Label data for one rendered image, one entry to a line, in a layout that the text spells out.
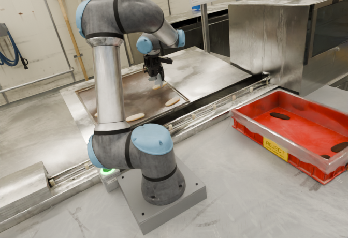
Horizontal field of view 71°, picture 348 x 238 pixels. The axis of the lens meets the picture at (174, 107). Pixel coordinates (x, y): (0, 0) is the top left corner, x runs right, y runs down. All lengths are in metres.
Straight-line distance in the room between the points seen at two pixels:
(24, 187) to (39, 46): 3.76
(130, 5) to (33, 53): 3.98
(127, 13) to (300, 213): 0.79
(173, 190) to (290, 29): 0.98
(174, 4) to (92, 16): 4.67
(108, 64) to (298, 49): 0.96
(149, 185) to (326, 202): 0.55
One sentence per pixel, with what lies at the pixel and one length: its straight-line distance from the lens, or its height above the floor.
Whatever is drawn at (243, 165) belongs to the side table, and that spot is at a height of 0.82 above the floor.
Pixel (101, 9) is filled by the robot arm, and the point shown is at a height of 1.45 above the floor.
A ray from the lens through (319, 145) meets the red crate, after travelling 1.16.
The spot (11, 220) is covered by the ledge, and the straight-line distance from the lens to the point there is 1.09.
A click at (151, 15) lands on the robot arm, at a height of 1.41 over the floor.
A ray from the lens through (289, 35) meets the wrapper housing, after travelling 1.41.
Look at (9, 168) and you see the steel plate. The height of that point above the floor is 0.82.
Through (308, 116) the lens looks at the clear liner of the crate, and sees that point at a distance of 1.30.
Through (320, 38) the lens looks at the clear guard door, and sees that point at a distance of 1.48.
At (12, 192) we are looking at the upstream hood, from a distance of 1.08.
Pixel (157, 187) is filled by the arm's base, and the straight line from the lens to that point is 0.80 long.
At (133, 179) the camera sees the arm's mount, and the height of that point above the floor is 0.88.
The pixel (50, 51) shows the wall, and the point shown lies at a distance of 4.70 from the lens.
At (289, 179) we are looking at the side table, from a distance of 0.99.
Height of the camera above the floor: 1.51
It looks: 28 degrees down
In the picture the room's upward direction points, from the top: 10 degrees counter-clockwise
